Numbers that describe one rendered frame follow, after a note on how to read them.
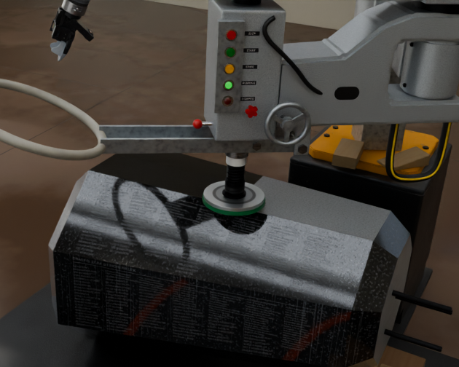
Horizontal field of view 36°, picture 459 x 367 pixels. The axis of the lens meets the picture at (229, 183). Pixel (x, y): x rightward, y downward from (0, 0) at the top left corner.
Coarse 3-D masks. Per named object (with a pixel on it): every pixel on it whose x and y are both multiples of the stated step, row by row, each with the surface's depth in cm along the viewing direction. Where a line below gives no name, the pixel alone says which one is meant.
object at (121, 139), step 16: (112, 128) 229; (128, 128) 230; (144, 128) 231; (160, 128) 232; (176, 128) 233; (192, 128) 235; (208, 128) 236; (112, 144) 219; (128, 144) 221; (144, 144) 222; (160, 144) 223; (176, 144) 224; (192, 144) 225; (208, 144) 226; (224, 144) 227; (240, 144) 228; (256, 144) 229; (272, 144) 231
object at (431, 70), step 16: (416, 48) 229; (432, 48) 225; (448, 48) 224; (416, 64) 230; (432, 64) 227; (448, 64) 227; (416, 80) 232; (432, 80) 229; (448, 80) 230; (416, 96) 235; (432, 96) 232; (448, 96) 233
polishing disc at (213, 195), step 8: (216, 184) 249; (224, 184) 249; (248, 184) 250; (208, 192) 243; (216, 192) 243; (248, 192) 245; (256, 192) 245; (208, 200) 238; (216, 200) 238; (224, 200) 238; (232, 200) 239; (240, 200) 239; (248, 200) 239; (256, 200) 240; (224, 208) 234; (232, 208) 234; (240, 208) 234; (248, 208) 235
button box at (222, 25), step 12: (216, 24) 205; (228, 24) 203; (240, 24) 204; (216, 36) 205; (240, 36) 205; (216, 48) 206; (240, 48) 207; (216, 60) 207; (228, 60) 208; (240, 60) 209; (216, 72) 209; (240, 72) 210; (216, 84) 211; (240, 84) 212; (216, 96) 212; (216, 108) 214; (228, 108) 215
